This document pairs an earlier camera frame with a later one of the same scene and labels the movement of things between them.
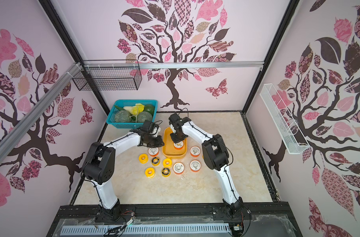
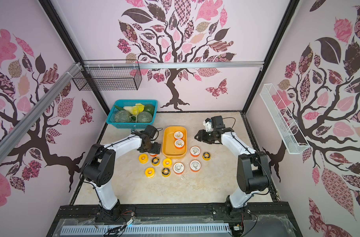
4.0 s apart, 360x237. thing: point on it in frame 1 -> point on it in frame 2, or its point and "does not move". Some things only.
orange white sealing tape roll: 178,145 does not move
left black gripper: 158,143 -> 156,149
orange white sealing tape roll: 195,166 does not move
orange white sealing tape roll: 195,151 does not move
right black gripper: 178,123 -> 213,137
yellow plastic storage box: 168,150 does not move
